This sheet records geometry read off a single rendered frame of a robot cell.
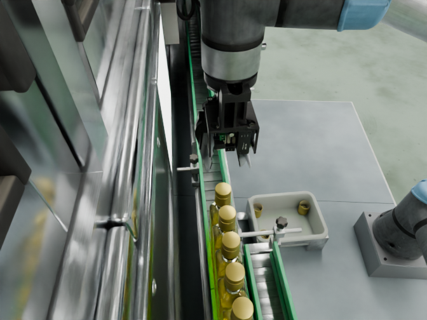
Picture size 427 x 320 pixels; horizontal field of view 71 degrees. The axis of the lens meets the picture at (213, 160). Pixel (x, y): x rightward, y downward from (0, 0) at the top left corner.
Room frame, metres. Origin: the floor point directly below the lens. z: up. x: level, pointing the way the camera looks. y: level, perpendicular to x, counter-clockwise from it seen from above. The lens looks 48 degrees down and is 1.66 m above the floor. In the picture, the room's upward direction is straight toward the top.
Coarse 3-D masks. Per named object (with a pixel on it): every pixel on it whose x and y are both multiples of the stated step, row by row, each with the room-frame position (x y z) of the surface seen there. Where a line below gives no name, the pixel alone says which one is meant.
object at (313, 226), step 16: (288, 192) 0.60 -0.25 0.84; (304, 192) 0.60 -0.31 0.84; (272, 208) 0.58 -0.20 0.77; (288, 208) 0.58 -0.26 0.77; (256, 224) 0.48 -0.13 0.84; (272, 224) 0.52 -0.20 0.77; (288, 224) 0.52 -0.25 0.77; (304, 224) 0.52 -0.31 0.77; (320, 224) 0.48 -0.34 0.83; (288, 240) 0.42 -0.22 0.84
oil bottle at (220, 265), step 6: (216, 252) 0.27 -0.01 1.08; (240, 252) 0.27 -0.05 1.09; (216, 258) 0.26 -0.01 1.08; (222, 258) 0.25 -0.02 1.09; (240, 258) 0.26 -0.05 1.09; (216, 264) 0.25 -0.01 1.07; (222, 264) 0.24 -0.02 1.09; (216, 270) 0.24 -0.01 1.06; (222, 270) 0.23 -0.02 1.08; (216, 276) 0.24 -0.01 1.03; (216, 282) 0.24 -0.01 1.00; (216, 288) 0.24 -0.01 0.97; (216, 294) 0.24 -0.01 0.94
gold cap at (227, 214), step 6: (222, 210) 0.32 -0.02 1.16; (228, 210) 0.32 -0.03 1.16; (234, 210) 0.32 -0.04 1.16; (222, 216) 0.31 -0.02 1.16; (228, 216) 0.31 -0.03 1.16; (234, 216) 0.31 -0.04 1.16; (222, 222) 0.30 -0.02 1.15; (228, 222) 0.30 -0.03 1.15; (234, 222) 0.31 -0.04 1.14; (222, 228) 0.30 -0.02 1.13; (228, 228) 0.30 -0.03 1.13
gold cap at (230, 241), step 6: (228, 234) 0.27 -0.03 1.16; (234, 234) 0.27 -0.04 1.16; (222, 240) 0.26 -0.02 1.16; (228, 240) 0.26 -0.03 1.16; (234, 240) 0.26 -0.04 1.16; (222, 246) 0.25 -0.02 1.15; (228, 246) 0.25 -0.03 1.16; (234, 246) 0.25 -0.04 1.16; (222, 252) 0.25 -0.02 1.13; (228, 252) 0.24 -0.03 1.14; (234, 252) 0.24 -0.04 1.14; (228, 258) 0.24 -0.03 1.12
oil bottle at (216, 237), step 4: (216, 224) 0.34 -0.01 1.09; (212, 228) 0.33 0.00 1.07; (216, 228) 0.32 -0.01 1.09; (236, 228) 0.33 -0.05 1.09; (212, 232) 0.33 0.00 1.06; (216, 232) 0.31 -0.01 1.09; (236, 232) 0.31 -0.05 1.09; (212, 236) 0.33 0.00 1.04; (216, 236) 0.31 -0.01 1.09; (220, 236) 0.30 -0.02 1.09; (212, 240) 0.33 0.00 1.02; (216, 240) 0.30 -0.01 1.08; (220, 240) 0.30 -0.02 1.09; (212, 244) 0.33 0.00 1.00; (216, 244) 0.29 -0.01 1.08; (220, 244) 0.29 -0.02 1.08; (212, 248) 0.33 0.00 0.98; (216, 248) 0.29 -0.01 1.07; (212, 252) 0.33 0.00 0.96; (212, 256) 0.33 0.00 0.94; (212, 260) 0.33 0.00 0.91
